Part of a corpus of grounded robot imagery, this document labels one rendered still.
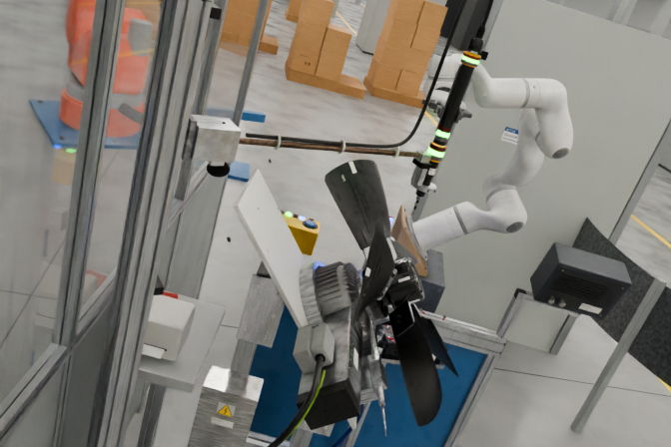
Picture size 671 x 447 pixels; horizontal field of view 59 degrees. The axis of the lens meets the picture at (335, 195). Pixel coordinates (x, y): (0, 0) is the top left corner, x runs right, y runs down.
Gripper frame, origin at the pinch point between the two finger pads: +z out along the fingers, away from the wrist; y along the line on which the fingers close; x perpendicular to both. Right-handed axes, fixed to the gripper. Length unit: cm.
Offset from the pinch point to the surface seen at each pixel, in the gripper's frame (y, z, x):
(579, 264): -65, -30, -42
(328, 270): 18, 10, -48
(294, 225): 30, -32, -58
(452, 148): -44, -179, -53
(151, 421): 54, 13, -111
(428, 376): -11, 33, -55
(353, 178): 18.1, 0.7, -23.8
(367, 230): 10.6, 6.2, -35.0
